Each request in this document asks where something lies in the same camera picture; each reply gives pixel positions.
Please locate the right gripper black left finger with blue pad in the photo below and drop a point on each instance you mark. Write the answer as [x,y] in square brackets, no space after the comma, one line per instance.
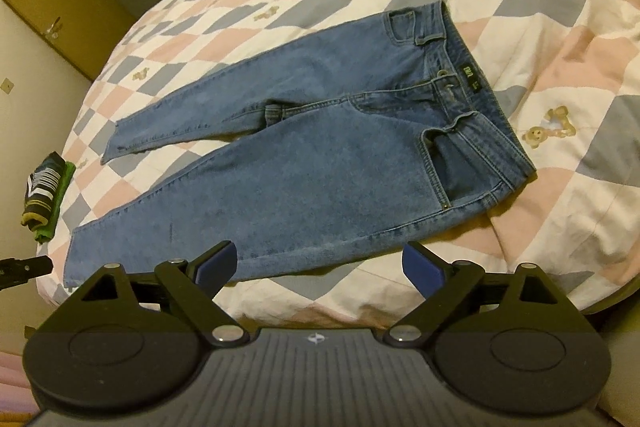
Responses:
[191,287]

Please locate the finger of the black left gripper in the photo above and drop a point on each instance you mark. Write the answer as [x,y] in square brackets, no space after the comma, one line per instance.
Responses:
[16,272]

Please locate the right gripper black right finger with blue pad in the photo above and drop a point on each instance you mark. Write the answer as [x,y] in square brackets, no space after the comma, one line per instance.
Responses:
[444,287]

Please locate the blue denim jeans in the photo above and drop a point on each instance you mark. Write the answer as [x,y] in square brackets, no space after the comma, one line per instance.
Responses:
[335,147]

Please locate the green black folded garment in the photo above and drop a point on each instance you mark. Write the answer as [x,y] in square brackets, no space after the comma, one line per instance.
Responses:
[45,189]

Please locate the pink grey checkered quilt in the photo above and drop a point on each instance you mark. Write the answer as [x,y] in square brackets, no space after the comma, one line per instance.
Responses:
[566,73]

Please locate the wall light switch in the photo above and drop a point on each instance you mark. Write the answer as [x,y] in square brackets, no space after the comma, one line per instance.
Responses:
[6,86]

